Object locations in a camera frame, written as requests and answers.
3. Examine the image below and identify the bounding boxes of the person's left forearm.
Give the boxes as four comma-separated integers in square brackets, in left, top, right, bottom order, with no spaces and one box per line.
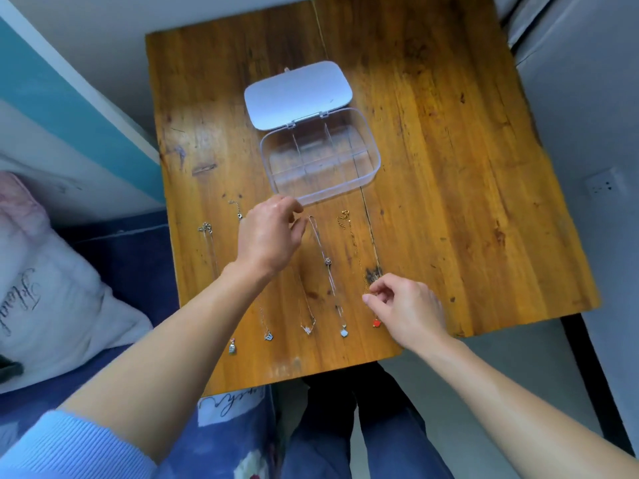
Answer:
[57,261,281,464]

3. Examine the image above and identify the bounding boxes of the dark blue jeans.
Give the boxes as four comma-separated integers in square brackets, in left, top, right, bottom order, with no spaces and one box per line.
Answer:
[279,361,452,479]

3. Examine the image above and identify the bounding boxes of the silver necklace sparkly pendant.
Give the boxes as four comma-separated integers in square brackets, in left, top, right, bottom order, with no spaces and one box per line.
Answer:
[295,266,318,336]

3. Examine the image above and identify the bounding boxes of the white pillow with script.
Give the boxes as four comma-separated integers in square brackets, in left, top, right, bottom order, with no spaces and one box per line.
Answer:
[0,172,153,395]

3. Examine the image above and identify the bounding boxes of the blue floral bed sheet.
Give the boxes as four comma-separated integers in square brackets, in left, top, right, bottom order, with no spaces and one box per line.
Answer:
[0,209,278,479]

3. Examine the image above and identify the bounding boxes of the light blue sweater sleeve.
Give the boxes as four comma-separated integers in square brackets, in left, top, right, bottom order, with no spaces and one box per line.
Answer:
[0,409,158,479]

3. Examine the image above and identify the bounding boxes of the black table leg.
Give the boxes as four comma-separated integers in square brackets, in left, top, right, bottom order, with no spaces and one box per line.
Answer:
[560,314,636,457]

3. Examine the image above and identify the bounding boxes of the silver necklace green pendant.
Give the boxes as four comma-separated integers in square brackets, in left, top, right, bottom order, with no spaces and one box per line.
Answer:
[197,222,238,356]

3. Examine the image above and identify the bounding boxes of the gold necklace red pendant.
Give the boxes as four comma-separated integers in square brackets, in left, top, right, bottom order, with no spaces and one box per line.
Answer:
[337,209,383,329]

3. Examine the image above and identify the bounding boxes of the clear plastic compartment box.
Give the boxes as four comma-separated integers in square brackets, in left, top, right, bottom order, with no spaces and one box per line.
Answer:
[244,61,382,208]

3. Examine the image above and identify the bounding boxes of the silver necklace heart pendant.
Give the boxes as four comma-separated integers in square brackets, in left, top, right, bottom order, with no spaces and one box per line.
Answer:
[228,199,275,343]

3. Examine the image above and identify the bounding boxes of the person's right hand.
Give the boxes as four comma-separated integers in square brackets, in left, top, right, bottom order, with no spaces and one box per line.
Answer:
[362,273,448,353]

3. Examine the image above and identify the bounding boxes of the silver necklace white clover pendant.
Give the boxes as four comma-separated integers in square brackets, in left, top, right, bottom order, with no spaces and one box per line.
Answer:
[307,216,350,338]

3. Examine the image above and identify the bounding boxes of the person's right forearm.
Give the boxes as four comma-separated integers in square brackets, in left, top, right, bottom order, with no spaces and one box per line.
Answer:
[399,335,639,479]

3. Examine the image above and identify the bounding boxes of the person's left hand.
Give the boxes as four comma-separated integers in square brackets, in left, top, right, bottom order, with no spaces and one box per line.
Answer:
[235,194,308,281]

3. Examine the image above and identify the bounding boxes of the white wall socket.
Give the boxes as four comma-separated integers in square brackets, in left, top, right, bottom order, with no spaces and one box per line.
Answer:
[585,167,628,199]

